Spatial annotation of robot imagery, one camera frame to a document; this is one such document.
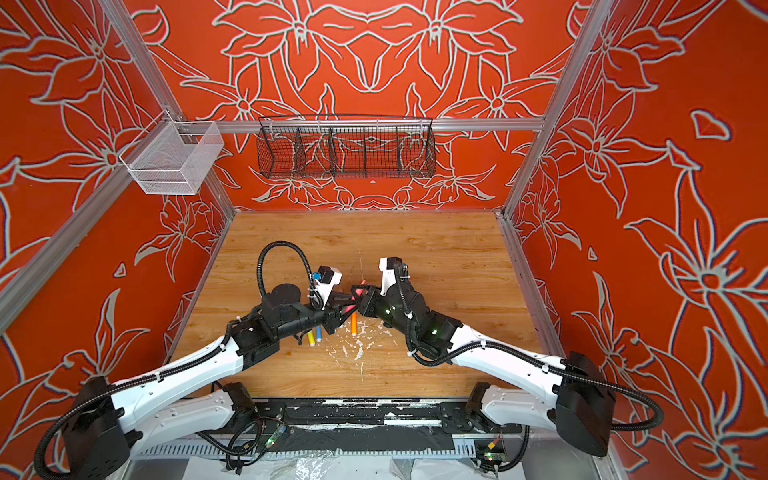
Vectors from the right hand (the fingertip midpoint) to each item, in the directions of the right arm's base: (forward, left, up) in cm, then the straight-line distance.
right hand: (344, 290), depth 70 cm
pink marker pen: (0, -4, 0) cm, 4 cm away
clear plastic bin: (+44, +56, +9) cm, 72 cm away
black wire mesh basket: (+53, +3, +6) cm, 53 cm away
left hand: (-1, -3, -2) cm, 4 cm away
